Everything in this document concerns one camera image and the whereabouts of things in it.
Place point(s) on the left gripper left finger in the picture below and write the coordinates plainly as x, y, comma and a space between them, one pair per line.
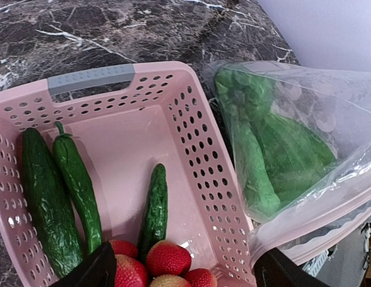
98, 269

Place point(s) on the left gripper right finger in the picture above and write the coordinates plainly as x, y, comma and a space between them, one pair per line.
275, 269

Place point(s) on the dark green toy cucumber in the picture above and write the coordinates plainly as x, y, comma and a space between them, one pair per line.
49, 205

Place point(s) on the toy bok choy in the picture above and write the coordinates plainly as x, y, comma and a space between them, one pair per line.
295, 157

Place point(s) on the green toy chili pepper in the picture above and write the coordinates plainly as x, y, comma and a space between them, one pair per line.
79, 185

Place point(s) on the clear zip top bag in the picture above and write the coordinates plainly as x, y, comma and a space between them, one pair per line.
336, 105

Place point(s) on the green toy bell pepper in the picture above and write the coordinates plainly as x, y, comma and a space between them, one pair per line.
243, 96

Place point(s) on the red toy strawberry bunch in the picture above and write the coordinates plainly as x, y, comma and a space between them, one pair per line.
166, 264

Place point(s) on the small dark toy cucumber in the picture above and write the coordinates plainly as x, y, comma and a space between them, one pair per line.
155, 215

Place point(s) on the pink plastic basket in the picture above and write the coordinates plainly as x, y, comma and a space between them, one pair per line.
125, 119

